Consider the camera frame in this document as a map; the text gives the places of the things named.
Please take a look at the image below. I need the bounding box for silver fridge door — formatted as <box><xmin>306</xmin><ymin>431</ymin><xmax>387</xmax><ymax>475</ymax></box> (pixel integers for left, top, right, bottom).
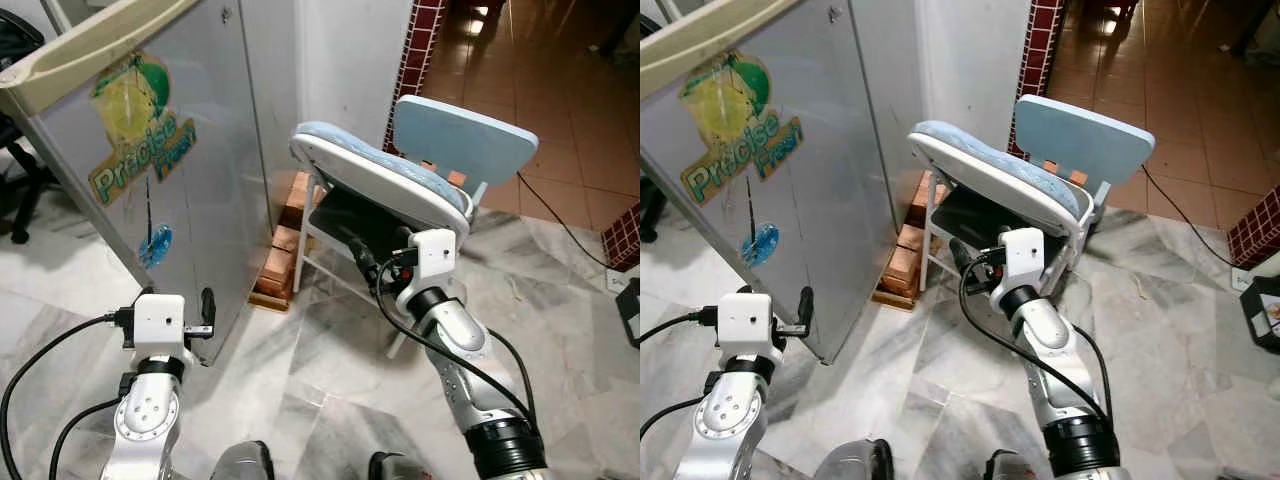
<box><xmin>645</xmin><ymin>0</ymin><xmax>898</xmax><ymax>367</ymax></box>
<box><xmin>28</xmin><ymin>0</ymin><xmax>273</xmax><ymax>367</ymax></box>

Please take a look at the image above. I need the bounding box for silver fridge cabinet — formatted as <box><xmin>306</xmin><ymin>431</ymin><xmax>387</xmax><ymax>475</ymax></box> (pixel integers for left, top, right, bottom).
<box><xmin>0</xmin><ymin>0</ymin><xmax>303</xmax><ymax>301</ymax></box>
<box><xmin>640</xmin><ymin>0</ymin><xmax>928</xmax><ymax>301</ymax></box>

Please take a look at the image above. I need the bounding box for small blue round sticker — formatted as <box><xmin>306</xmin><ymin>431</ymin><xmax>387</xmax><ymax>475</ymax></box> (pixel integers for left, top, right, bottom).
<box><xmin>741</xmin><ymin>224</ymin><xmax>780</xmax><ymax>269</ymax></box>
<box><xmin>138</xmin><ymin>224</ymin><xmax>174</xmax><ymax>269</ymax></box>

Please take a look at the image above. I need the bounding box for red clay brick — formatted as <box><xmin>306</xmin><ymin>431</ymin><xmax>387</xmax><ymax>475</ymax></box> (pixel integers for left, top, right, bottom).
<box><xmin>885</xmin><ymin>225</ymin><xmax>926</xmax><ymax>269</ymax></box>
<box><xmin>265</xmin><ymin>225</ymin><xmax>304</xmax><ymax>269</ymax></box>
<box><xmin>258</xmin><ymin>262</ymin><xmax>299</xmax><ymax>301</ymax></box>
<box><xmin>878</xmin><ymin>262</ymin><xmax>919</xmax><ymax>301</ymax></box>
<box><xmin>283</xmin><ymin>170</ymin><xmax>313</xmax><ymax>233</ymax></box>
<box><xmin>905</xmin><ymin>170</ymin><xmax>931</xmax><ymax>233</ymax></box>

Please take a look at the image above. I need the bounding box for blue seat cushion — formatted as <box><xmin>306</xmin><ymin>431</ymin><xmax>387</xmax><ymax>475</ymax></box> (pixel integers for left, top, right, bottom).
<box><xmin>906</xmin><ymin>120</ymin><xmax>1093</xmax><ymax>239</ymax></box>
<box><xmin>290</xmin><ymin>120</ymin><xmax>473</xmax><ymax>239</ymax></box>

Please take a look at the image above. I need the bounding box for black storage bin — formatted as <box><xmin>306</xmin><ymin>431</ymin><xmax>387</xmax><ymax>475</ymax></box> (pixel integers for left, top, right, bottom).
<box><xmin>1240</xmin><ymin>280</ymin><xmax>1280</xmax><ymax>353</ymax></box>
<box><xmin>615</xmin><ymin>280</ymin><xmax>641</xmax><ymax>349</ymax></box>

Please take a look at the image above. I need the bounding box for robot left leg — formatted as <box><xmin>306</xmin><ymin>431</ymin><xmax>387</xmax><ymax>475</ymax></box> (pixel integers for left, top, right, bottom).
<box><xmin>208</xmin><ymin>440</ymin><xmax>277</xmax><ymax>480</ymax></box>
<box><xmin>813</xmin><ymin>437</ymin><xmax>898</xmax><ymax>480</ymax></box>

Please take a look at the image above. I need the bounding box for robot leg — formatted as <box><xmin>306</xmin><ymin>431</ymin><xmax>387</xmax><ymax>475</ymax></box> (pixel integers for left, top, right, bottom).
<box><xmin>813</xmin><ymin>437</ymin><xmax>898</xmax><ymax>480</ymax></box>
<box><xmin>983</xmin><ymin>450</ymin><xmax>1038</xmax><ymax>480</ymax></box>
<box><xmin>366</xmin><ymin>450</ymin><xmax>423</xmax><ymax>480</ymax></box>
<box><xmin>208</xmin><ymin>440</ymin><xmax>277</xmax><ymax>480</ymax></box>

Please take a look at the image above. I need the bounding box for lemon Precise Fresh sticker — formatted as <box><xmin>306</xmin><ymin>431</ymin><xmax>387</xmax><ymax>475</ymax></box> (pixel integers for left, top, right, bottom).
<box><xmin>678</xmin><ymin>50</ymin><xmax>803</xmax><ymax>207</ymax></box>
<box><xmin>87</xmin><ymin>50</ymin><xmax>199</xmax><ymax>207</ymax></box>

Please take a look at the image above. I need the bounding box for robot right leg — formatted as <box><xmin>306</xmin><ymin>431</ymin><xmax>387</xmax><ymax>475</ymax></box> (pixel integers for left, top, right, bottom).
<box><xmin>983</xmin><ymin>450</ymin><xmax>1038</xmax><ymax>480</ymax></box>
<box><xmin>366</xmin><ymin>450</ymin><xmax>423</xmax><ymax>480</ymax></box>

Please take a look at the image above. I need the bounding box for red tiled pillar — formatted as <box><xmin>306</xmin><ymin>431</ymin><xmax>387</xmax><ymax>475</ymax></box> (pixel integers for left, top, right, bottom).
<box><xmin>384</xmin><ymin>0</ymin><xmax>448</xmax><ymax>153</ymax></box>
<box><xmin>1006</xmin><ymin>0</ymin><xmax>1068</xmax><ymax>157</ymax></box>

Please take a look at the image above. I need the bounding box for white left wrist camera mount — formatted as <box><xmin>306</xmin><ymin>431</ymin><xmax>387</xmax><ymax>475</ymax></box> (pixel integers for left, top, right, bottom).
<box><xmin>133</xmin><ymin>292</ymin><xmax>189</xmax><ymax>353</ymax></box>
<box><xmin>717</xmin><ymin>292</ymin><xmax>774</xmax><ymax>353</ymax></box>

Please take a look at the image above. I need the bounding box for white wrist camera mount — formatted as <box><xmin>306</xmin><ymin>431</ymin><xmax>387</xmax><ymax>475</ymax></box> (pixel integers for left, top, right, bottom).
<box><xmin>717</xmin><ymin>292</ymin><xmax>774</xmax><ymax>353</ymax></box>
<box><xmin>998</xmin><ymin>227</ymin><xmax>1048</xmax><ymax>293</ymax></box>
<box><xmin>133</xmin><ymin>292</ymin><xmax>189</xmax><ymax>353</ymax></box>
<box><xmin>403</xmin><ymin>229</ymin><xmax>459</xmax><ymax>293</ymax></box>

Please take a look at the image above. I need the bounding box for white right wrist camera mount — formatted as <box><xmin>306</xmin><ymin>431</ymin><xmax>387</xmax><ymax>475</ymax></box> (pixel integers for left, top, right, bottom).
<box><xmin>998</xmin><ymin>227</ymin><xmax>1048</xmax><ymax>293</ymax></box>
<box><xmin>403</xmin><ymin>229</ymin><xmax>459</xmax><ymax>293</ymax></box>

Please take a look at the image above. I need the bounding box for long black left arm cable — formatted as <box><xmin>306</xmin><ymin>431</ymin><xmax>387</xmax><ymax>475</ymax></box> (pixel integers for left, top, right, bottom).
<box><xmin>0</xmin><ymin>312</ymin><xmax>123</xmax><ymax>480</ymax></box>
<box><xmin>640</xmin><ymin>312</ymin><xmax>719</xmax><ymax>346</ymax></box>

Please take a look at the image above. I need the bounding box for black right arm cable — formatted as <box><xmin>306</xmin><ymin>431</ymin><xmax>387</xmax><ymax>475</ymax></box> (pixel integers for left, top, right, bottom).
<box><xmin>373</xmin><ymin>262</ymin><xmax>541</xmax><ymax>431</ymax></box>
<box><xmin>958</xmin><ymin>262</ymin><xmax>1116</xmax><ymax>426</ymax></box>

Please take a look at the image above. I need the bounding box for red tiled low wall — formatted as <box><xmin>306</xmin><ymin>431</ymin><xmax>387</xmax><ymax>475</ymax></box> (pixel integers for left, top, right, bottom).
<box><xmin>1226</xmin><ymin>183</ymin><xmax>1280</xmax><ymax>271</ymax></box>
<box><xmin>598</xmin><ymin>200</ymin><xmax>641</xmax><ymax>273</ymax></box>

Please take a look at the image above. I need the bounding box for short black left arm cable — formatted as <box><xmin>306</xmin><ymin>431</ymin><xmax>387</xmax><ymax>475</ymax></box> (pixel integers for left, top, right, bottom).
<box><xmin>48</xmin><ymin>395</ymin><xmax>126</xmax><ymax>480</ymax></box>
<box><xmin>640</xmin><ymin>395</ymin><xmax>713</xmax><ymax>446</ymax></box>

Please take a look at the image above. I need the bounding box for thin black floor cable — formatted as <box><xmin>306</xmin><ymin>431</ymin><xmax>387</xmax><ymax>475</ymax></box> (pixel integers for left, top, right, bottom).
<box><xmin>515</xmin><ymin>170</ymin><xmax>611</xmax><ymax>271</ymax></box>
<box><xmin>1140</xmin><ymin>165</ymin><xmax>1236</xmax><ymax>269</ymax></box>

